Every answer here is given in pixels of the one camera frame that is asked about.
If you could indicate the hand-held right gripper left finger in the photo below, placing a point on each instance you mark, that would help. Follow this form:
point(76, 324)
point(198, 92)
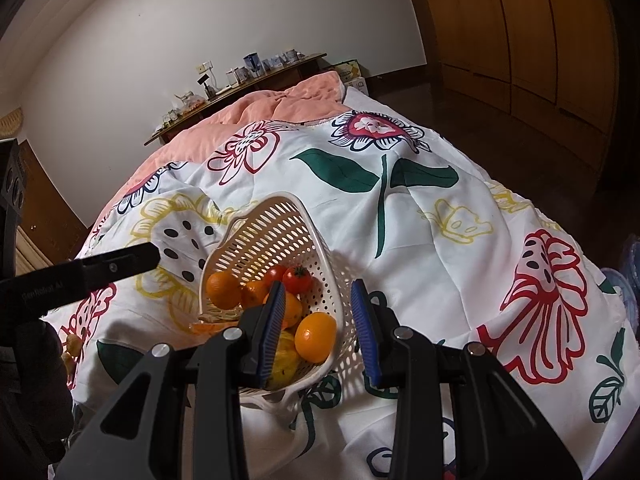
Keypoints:
point(272, 335)

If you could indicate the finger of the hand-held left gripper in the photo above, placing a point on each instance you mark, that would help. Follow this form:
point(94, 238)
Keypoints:
point(122, 263)

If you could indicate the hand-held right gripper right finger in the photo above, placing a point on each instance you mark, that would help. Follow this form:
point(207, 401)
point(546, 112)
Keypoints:
point(365, 337)

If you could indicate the orange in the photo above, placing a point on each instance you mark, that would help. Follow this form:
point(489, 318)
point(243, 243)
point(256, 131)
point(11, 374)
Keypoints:
point(315, 337)
point(255, 294)
point(294, 312)
point(223, 290)

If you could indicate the red tomato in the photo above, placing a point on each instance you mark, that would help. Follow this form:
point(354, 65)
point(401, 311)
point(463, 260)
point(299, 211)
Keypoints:
point(297, 280)
point(274, 275)

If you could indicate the cream plastic perforated basket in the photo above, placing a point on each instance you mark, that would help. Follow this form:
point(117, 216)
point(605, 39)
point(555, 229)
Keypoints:
point(280, 230)

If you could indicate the yellow striped fruit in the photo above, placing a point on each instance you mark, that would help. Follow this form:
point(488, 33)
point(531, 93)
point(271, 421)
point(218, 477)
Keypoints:
point(285, 362)

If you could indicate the beige curtain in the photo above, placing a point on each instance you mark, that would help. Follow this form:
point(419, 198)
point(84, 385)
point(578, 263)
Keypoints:
point(30, 252)

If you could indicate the wooden door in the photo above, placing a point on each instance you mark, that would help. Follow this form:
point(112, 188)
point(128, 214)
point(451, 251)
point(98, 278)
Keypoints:
point(55, 210)

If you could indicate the white floral printed blanket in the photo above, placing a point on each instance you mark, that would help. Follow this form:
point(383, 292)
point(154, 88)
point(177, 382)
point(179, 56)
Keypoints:
point(440, 270)

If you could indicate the row of small bottles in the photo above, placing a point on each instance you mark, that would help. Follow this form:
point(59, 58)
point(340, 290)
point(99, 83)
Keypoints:
point(170, 119)

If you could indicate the small black stand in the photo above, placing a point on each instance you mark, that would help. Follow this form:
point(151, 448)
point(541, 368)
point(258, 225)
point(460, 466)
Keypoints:
point(206, 86)

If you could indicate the clear glass pitcher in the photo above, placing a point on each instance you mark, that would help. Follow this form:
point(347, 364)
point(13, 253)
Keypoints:
point(234, 75)

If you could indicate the pink quilt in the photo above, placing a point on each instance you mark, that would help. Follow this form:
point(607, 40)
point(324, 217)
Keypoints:
point(280, 105)

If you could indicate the wooden headboard shelf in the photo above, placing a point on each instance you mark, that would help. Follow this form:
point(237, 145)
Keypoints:
point(260, 82)

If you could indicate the grey blue shoe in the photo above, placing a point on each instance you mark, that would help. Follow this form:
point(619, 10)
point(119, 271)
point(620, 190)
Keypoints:
point(622, 285)

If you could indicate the cardboard box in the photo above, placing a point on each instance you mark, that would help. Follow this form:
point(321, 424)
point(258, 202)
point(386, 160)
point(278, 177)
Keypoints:
point(350, 74)

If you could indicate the wooden wardrobe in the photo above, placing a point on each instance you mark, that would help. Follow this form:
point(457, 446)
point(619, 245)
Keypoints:
point(525, 35)

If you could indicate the yellow wall decoration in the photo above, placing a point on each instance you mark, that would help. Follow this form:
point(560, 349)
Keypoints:
point(10, 122)

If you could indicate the white wall socket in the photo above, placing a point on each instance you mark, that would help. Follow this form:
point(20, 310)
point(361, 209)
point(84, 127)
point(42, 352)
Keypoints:
point(204, 66)

